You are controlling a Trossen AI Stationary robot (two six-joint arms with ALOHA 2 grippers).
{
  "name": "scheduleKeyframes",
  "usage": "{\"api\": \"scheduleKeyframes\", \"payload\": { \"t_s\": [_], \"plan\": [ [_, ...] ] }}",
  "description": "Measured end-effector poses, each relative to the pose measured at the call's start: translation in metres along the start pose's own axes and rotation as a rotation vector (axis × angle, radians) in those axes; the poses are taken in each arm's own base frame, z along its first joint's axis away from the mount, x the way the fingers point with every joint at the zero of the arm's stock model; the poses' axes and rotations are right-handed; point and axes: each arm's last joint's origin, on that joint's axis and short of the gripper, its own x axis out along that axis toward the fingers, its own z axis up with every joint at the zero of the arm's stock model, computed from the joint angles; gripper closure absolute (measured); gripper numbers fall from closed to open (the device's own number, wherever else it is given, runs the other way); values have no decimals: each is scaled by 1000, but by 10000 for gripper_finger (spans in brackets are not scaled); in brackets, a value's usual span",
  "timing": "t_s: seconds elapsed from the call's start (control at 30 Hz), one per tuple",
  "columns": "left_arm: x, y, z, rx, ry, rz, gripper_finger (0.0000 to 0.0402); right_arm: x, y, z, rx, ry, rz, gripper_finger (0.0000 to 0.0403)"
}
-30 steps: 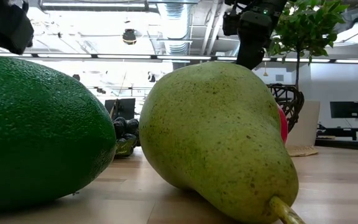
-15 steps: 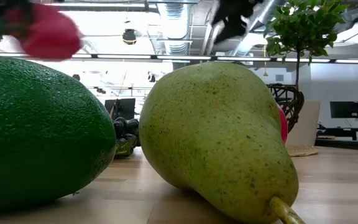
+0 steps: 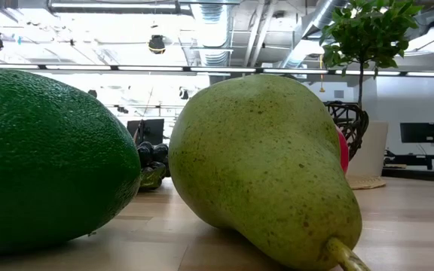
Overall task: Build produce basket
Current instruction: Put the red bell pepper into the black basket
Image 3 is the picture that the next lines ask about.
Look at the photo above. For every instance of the small green potted tree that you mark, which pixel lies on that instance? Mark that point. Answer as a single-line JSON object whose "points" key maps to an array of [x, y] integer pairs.
{"points": [[371, 34]]}

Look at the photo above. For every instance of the long ceiling light strip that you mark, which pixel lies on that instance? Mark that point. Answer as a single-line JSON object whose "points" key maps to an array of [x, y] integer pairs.
{"points": [[77, 67]]}

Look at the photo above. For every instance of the black monitor on arm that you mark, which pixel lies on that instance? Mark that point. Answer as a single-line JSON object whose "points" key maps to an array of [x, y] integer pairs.
{"points": [[417, 132]]}

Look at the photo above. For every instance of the large green speckled pear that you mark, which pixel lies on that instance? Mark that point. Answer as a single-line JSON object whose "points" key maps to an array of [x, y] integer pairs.
{"points": [[262, 162]]}

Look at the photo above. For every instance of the black grape bunch with leaf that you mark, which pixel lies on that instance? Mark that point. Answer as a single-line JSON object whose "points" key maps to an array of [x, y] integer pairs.
{"points": [[153, 154]]}

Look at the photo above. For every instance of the black table frame rail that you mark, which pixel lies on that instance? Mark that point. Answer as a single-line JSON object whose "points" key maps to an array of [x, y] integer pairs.
{"points": [[420, 175]]}

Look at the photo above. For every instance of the round beige woven placemat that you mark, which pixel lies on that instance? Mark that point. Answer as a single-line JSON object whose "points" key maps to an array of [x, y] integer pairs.
{"points": [[367, 182]]}

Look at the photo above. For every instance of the small black ceiling spotlight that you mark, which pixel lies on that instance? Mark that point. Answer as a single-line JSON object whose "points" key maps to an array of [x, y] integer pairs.
{"points": [[184, 94], [92, 93]]}

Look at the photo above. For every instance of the silver ribbed ventilation duct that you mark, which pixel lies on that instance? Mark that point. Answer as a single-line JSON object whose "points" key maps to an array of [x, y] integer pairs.
{"points": [[213, 22]]}

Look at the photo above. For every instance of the red pomegranate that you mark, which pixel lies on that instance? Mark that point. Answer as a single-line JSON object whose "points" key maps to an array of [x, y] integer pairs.
{"points": [[344, 152]]}

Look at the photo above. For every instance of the dark brown woven basket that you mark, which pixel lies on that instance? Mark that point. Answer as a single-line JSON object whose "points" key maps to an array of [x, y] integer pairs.
{"points": [[363, 126]]}

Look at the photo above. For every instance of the large dark green avocado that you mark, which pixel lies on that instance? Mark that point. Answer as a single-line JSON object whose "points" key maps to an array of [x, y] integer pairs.
{"points": [[43, 162]]}

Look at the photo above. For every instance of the white plant pot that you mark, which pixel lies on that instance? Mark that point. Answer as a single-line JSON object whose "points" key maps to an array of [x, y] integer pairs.
{"points": [[373, 150]]}

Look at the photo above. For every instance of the diagonal silver smooth duct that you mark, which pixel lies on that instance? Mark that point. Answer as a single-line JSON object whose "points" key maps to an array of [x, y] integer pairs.
{"points": [[307, 41]]}

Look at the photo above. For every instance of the black monitor on desk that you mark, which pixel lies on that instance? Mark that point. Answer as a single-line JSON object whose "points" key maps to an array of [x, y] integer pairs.
{"points": [[153, 130]]}

